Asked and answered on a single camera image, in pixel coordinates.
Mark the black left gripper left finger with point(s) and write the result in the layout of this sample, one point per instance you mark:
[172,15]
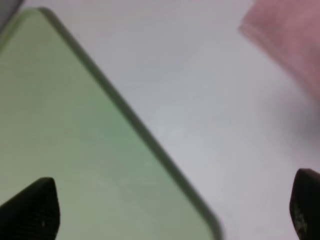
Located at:
[33,213]

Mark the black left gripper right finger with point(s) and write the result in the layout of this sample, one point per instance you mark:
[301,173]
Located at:
[304,205]

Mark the pink fluffy towel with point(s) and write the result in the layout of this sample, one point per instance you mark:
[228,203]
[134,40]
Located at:
[289,32]

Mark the green plastic tray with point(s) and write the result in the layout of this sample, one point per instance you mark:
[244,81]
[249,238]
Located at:
[60,118]

